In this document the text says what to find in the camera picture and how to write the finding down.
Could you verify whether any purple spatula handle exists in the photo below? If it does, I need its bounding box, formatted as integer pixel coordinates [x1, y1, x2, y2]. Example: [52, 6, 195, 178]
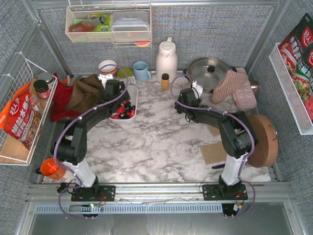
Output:
[212, 164, 225, 169]

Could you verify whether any steel cup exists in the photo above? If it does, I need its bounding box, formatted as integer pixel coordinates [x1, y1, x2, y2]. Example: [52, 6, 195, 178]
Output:
[249, 80, 261, 95]

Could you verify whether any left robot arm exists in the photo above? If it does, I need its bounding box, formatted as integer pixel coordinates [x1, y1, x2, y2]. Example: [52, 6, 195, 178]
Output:
[51, 79, 130, 190]

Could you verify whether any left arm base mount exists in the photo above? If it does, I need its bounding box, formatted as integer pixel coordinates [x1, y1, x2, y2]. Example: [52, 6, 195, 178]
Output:
[71, 185, 116, 202]

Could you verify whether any white rectangular storage basket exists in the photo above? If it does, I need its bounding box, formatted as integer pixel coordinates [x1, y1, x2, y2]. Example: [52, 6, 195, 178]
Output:
[109, 85, 138, 125]

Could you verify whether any orange snack bag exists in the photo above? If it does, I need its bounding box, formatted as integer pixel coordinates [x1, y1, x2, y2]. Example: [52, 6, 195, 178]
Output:
[0, 82, 41, 150]

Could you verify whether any white orange striped bowl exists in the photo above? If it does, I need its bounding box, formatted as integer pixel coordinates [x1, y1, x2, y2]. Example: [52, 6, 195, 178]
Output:
[98, 60, 117, 75]

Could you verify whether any brown cardboard sheet right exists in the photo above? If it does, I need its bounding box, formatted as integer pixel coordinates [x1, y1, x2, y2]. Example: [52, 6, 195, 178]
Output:
[200, 142, 227, 165]

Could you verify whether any brown cloth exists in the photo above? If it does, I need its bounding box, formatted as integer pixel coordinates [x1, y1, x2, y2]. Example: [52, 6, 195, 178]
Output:
[65, 74, 104, 113]

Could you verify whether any green lidded white cup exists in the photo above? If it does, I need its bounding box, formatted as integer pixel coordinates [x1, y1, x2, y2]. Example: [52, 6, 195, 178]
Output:
[117, 68, 136, 84]

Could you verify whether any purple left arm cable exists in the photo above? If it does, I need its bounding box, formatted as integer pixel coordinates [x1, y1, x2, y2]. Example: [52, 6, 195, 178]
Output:
[53, 64, 130, 220]

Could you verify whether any round wooden board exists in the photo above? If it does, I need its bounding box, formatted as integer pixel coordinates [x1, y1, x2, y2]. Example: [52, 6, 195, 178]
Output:
[247, 114, 278, 168]

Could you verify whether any red cloth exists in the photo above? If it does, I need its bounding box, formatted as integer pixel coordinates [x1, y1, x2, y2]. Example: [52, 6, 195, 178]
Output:
[50, 78, 81, 122]

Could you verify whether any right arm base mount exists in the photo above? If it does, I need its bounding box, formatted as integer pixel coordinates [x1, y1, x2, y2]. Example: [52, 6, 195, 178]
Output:
[201, 182, 248, 201]

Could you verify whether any clear plastic container stack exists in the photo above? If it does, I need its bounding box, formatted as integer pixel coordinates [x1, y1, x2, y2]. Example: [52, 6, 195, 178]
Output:
[111, 11, 150, 42]

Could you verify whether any orange liquid bottle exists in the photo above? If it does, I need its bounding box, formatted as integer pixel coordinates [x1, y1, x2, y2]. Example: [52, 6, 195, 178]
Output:
[68, 19, 100, 32]

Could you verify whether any red seasoning packet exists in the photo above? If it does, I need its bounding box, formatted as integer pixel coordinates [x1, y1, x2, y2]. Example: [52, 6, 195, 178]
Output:
[278, 13, 313, 120]

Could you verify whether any pink striped cloth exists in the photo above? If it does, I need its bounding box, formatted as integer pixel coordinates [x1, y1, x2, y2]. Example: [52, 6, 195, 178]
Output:
[211, 70, 248, 104]

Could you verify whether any silver lid glass jar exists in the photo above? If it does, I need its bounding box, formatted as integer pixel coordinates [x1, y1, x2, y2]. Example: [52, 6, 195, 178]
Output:
[38, 72, 54, 90]

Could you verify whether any steel pot with glass lid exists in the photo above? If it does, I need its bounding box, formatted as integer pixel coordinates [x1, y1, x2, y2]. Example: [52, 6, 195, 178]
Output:
[183, 57, 237, 93]

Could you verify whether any white wire basket left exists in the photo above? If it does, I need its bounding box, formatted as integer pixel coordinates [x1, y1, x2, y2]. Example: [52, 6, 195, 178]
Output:
[0, 58, 58, 165]

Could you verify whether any green labelled packet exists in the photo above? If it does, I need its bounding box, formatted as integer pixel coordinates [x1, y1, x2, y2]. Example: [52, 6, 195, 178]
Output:
[88, 12, 112, 32]

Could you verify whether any orange spice bottle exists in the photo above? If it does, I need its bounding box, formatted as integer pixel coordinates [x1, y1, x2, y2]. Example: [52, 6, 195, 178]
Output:
[161, 73, 169, 90]

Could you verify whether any brown cardboard square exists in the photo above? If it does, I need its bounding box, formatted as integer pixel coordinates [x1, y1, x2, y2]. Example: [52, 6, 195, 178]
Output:
[207, 125, 220, 137]

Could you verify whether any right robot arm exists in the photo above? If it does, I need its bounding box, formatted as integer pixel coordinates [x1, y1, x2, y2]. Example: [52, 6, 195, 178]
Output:
[175, 88, 258, 186]

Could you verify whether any white thermos jug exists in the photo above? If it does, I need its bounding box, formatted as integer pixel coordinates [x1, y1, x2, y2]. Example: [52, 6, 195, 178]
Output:
[156, 37, 178, 84]

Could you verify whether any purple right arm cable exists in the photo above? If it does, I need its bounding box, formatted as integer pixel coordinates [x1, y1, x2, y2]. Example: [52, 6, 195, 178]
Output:
[170, 74, 256, 218]

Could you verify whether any pink yellow sponge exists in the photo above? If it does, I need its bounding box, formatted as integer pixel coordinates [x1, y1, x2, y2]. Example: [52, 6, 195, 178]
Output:
[135, 41, 151, 47]

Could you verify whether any white mesh basket right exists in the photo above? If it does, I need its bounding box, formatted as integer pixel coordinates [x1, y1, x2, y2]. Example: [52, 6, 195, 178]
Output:
[268, 43, 313, 136]

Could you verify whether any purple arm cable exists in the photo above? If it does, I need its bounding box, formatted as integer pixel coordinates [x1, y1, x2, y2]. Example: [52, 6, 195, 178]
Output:
[53, 64, 130, 220]
[170, 74, 256, 218]

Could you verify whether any blue mug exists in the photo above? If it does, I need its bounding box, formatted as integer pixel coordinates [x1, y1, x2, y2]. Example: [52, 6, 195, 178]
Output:
[133, 61, 152, 81]

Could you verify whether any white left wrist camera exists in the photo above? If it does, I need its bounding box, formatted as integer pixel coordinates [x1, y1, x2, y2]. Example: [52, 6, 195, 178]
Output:
[98, 74, 113, 87]

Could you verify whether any orange cup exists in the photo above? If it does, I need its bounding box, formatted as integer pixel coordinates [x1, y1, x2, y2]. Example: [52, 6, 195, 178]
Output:
[35, 158, 67, 180]

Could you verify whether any dark lid glass jar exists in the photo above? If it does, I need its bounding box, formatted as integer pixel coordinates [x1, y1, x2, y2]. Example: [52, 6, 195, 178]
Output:
[33, 80, 50, 99]

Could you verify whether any pink egg tray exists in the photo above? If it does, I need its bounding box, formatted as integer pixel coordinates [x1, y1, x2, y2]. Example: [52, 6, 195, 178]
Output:
[232, 80, 257, 109]

